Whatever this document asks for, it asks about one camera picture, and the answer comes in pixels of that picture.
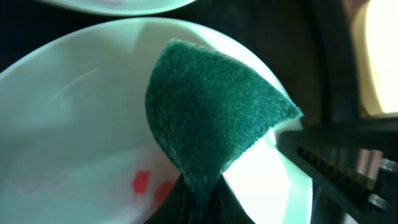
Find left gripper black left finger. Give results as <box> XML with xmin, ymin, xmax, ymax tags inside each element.
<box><xmin>144</xmin><ymin>175</ymin><xmax>190</xmax><ymax>224</ymax></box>

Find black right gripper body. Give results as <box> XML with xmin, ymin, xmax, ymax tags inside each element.
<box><xmin>277</xmin><ymin>118</ymin><xmax>397</xmax><ymax>224</ymax></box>

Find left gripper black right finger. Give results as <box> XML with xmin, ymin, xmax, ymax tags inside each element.
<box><xmin>214</xmin><ymin>175</ymin><xmax>254</xmax><ymax>224</ymax></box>

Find green and yellow sponge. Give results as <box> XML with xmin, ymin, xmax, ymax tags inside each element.
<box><xmin>145</xmin><ymin>40</ymin><xmax>302</xmax><ymax>215</ymax></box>

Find mint plate with zigzag stain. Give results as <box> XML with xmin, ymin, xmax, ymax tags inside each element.
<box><xmin>0</xmin><ymin>17</ymin><xmax>313</xmax><ymax>224</ymax></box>

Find yellow plate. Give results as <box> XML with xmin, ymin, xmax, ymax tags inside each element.
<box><xmin>351</xmin><ymin>0</ymin><xmax>397</xmax><ymax>117</ymax></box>

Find round black tray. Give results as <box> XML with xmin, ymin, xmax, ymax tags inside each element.
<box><xmin>1</xmin><ymin>1</ymin><xmax>358</xmax><ymax>125</ymax></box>

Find mint plate with loop stain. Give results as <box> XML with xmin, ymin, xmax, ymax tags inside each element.
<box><xmin>40</xmin><ymin>0</ymin><xmax>195</xmax><ymax>16</ymax></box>

